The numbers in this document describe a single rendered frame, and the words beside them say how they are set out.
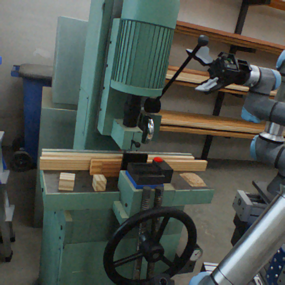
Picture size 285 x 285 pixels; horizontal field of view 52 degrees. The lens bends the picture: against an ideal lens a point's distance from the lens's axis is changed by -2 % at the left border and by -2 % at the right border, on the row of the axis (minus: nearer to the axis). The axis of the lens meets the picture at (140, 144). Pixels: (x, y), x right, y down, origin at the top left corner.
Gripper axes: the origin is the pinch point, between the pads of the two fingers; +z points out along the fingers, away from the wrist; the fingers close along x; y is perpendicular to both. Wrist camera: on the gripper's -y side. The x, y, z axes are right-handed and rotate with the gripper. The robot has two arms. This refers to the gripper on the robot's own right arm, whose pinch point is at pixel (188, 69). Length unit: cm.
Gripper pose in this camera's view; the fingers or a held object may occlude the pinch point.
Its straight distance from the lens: 98.3
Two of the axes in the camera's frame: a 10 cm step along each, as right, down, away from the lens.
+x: 1.2, 9.2, -3.8
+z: -9.2, -0.4, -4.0
